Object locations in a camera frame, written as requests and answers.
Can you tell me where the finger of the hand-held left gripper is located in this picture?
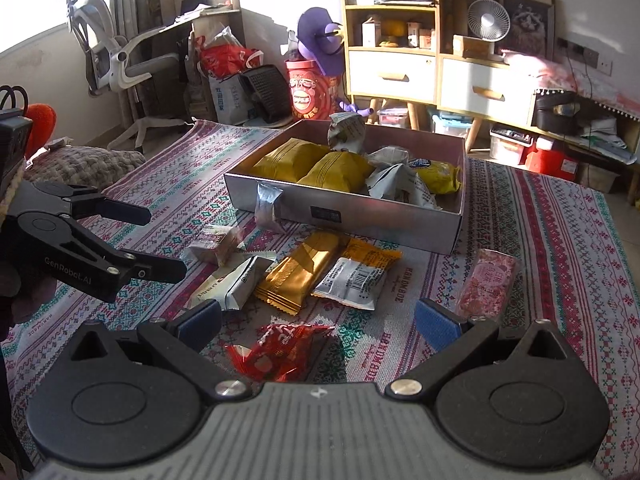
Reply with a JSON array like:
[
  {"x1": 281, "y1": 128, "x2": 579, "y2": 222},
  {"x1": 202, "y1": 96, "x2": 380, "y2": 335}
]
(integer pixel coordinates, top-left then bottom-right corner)
[
  {"x1": 20, "y1": 182, "x2": 152, "y2": 227},
  {"x1": 65, "y1": 220, "x2": 188, "y2": 284}
]

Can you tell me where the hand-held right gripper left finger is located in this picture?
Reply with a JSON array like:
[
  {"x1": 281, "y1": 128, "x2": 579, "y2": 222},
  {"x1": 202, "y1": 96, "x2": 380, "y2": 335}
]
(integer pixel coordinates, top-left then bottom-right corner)
[{"x1": 62, "y1": 299, "x2": 253, "y2": 404}]

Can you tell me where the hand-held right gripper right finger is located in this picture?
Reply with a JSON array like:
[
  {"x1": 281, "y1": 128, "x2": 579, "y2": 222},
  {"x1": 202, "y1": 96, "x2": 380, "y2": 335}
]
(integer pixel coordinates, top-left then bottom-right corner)
[{"x1": 384, "y1": 298, "x2": 577, "y2": 404}]

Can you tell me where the white silver snack packet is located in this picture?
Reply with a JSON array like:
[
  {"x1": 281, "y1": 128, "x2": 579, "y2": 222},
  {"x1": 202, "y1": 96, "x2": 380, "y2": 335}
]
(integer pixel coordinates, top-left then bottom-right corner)
[{"x1": 186, "y1": 255, "x2": 274, "y2": 312}]

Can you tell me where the clear brown cake packet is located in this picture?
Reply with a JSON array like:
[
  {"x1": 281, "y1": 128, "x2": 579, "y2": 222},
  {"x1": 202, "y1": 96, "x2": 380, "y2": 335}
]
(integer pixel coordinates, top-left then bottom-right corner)
[{"x1": 186, "y1": 224, "x2": 247, "y2": 267}]

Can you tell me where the red snack packet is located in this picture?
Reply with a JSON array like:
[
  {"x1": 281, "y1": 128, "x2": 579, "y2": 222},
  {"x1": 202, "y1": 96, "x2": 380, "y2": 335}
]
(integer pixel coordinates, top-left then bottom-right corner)
[{"x1": 226, "y1": 322, "x2": 334, "y2": 384}]

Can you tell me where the orange and white snack packet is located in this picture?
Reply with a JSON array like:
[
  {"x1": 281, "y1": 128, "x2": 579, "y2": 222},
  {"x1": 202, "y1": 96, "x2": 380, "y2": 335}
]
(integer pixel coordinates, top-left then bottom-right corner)
[{"x1": 313, "y1": 237, "x2": 404, "y2": 312}]

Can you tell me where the silver cardboard box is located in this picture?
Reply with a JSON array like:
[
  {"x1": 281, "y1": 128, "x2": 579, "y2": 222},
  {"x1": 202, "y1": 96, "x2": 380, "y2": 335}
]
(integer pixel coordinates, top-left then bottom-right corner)
[{"x1": 223, "y1": 119, "x2": 468, "y2": 256}]

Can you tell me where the white printed snack packet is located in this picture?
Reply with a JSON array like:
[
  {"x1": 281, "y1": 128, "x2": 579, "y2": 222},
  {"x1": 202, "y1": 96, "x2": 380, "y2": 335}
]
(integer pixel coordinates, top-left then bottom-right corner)
[{"x1": 364, "y1": 161, "x2": 444, "y2": 212}]

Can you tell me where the yellow packet with blue circle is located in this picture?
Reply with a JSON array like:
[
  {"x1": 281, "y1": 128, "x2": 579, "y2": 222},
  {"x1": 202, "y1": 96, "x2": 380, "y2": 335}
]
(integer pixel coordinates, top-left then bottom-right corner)
[{"x1": 415, "y1": 158, "x2": 462, "y2": 196}]

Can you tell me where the mustard yellow snack packet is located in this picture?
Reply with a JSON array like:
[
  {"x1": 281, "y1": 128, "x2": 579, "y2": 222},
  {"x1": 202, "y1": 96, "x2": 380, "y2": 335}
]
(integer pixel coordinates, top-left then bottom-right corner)
[
  {"x1": 251, "y1": 138, "x2": 332, "y2": 184},
  {"x1": 296, "y1": 151, "x2": 377, "y2": 194}
]

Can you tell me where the grey knitted cushion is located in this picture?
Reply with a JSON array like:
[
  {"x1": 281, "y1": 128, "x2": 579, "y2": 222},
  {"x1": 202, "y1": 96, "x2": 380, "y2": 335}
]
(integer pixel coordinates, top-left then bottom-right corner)
[{"x1": 24, "y1": 145, "x2": 147, "y2": 197}]

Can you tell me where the pink snack packet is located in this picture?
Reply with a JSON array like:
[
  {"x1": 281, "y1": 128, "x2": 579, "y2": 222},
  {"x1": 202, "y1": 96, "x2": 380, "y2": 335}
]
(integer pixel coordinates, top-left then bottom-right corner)
[{"x1": 455, "y1": 248, "x2": 522, "y2": 319}]

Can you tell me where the long gold snack packet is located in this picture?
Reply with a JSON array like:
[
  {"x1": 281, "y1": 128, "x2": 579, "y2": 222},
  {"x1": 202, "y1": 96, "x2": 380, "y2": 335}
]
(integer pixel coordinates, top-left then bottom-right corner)
[{"x1": 254, "y1": 231, "x2": 347, "y2": 314}]

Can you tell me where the red round cushion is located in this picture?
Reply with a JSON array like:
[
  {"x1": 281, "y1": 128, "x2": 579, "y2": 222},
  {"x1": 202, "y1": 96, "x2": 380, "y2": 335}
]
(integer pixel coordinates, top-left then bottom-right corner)
[{"x1": 24, "y1": 103, "x2": 58, "y2": 157}]

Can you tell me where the small silver snack packet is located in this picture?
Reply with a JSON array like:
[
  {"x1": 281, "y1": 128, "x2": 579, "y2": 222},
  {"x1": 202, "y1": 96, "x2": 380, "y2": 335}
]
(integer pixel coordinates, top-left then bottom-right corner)
[{"x1": 253, "y1": 182, "x2": 287, "y2": 234}]

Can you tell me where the patterned woven blanket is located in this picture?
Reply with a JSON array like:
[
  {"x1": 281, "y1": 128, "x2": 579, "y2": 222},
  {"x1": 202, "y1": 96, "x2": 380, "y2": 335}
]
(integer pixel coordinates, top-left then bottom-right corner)
[{"x1": 0, "y1": 119, "x2": 640, "y2": 480}]

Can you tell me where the white office chair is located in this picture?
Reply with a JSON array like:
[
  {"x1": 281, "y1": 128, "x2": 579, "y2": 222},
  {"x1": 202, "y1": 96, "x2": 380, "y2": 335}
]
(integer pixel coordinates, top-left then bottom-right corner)
[{"x1": 66, "y1": 0, "x2": 197, "y2": 149}]

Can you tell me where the white paper bag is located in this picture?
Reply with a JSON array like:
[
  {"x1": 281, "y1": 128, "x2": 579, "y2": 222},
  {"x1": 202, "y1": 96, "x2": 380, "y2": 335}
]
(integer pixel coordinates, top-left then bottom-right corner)
[{"x1": 208, "y1": 74, "x2": 254, "y2": 124}]

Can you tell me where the red plastic bag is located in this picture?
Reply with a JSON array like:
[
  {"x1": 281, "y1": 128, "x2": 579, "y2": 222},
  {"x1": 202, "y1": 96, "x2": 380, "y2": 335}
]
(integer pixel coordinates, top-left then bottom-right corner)
[{"x1": 199, "y1": 44, "x2": 264, "y2": 79}]

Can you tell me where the black plastic basket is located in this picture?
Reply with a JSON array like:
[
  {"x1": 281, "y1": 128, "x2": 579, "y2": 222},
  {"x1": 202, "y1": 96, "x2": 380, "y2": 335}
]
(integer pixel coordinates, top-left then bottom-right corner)
[{"x1": 238, "y1": 65, "x2": 292, "y2": 124}]

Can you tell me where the clear plastic storage bin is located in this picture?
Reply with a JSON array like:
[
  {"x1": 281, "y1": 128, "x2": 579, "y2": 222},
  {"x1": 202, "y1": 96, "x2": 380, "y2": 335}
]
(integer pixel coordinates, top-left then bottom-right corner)
[{"x1": 488, "y1": 124, "x2": 539, "y2": 164}]

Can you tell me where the red cardboard box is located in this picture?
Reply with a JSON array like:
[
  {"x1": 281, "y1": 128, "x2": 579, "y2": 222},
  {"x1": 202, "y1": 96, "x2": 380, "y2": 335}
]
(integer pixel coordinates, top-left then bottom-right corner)
[{"x1": 524, "y1": 146, "x2": 579, "y2": 179}]

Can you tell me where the wooden desk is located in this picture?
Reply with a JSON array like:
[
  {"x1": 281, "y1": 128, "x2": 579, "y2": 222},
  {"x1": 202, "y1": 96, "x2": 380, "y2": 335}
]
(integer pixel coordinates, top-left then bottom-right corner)
[{"x1": 144, "y1": 0, "x2": 244, "y2": 126}]

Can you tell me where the red printed bucket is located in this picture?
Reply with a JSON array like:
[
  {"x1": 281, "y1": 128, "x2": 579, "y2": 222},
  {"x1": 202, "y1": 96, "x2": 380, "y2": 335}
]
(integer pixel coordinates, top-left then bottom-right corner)
[{"x1": 285, "y1": 59, "x2": 344, "y2": 122}]

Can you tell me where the black bag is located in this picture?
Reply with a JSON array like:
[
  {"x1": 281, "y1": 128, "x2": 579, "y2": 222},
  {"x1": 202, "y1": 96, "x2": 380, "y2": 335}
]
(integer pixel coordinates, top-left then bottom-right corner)
[{"x1": 531, "y1": 90, "x2": 584, "y2": 134}]

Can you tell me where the wooden shelf cabinet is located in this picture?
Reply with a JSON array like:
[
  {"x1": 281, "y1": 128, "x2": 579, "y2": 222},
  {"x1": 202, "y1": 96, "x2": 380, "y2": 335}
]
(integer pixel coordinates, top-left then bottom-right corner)
[{"x1": 336, "y1": 0, "x2": 542, "y2": 154}]

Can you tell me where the purple plush toy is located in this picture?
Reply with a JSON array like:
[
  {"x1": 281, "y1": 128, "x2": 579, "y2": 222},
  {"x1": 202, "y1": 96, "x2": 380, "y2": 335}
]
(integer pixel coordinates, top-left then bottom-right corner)
[{"x1": 296, "y1": 6, "x2": 347, "y2": 79}]

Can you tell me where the small wooden box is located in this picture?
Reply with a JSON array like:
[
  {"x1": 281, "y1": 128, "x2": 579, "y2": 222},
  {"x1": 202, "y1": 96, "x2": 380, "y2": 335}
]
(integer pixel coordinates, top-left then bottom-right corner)
[{"x1": 451, "y1": 34, "x2": 489, "y2": 58}]

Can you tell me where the white desk fan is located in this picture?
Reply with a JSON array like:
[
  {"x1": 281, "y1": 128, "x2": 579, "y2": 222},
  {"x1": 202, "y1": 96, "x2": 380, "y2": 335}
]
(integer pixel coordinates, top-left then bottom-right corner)
[{"x1": 466, "y1": 0, "x2": 512, "y2": 42}]

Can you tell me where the framed picture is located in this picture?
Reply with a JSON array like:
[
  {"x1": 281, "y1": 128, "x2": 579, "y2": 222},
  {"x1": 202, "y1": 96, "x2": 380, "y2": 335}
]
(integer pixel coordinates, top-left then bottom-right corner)
[{"x1": 494, "y1": 0, "x2": 557, "y2": 62}]

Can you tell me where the wall socket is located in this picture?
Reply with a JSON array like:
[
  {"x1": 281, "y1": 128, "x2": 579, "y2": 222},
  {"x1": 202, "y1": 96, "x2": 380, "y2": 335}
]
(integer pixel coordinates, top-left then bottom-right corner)
[{"x1": 556, "y1": 36, "x2": 614, "y2": 76}]

